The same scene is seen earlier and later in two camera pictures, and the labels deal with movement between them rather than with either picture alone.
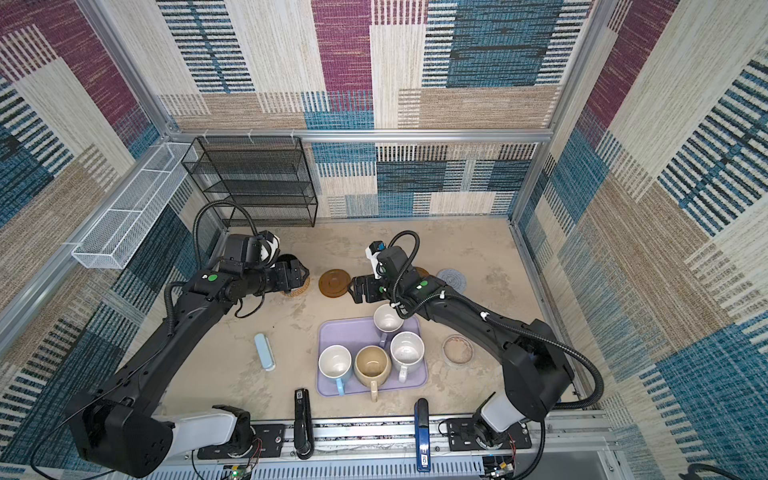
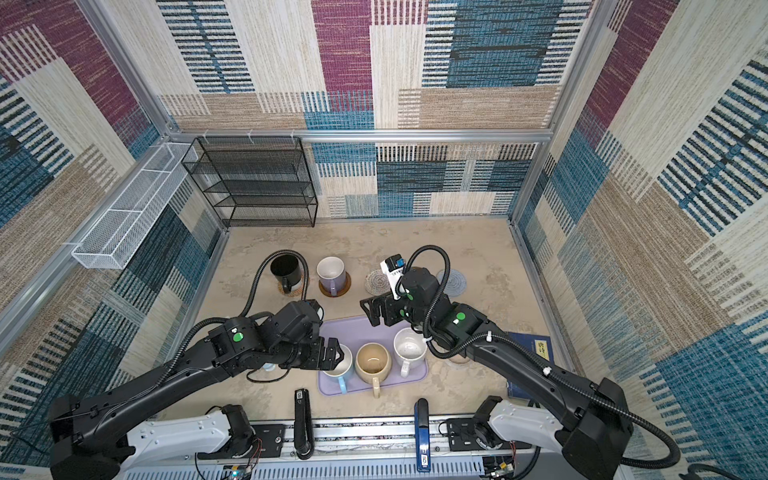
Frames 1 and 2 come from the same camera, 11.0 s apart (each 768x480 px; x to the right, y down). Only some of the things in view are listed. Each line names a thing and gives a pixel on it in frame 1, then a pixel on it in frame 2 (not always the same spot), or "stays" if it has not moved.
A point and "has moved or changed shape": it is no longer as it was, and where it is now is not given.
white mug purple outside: (387, 319) has moved or changed shape
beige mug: (372, 367) stays
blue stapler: (421, 435) stays
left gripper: (285, 283) to (319, 361)
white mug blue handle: (335, 363) stays
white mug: (407, 352) stays
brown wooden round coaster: (334, 283) stays
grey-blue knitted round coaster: (453, 278) stays
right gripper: (369, 282) to (387, 303)
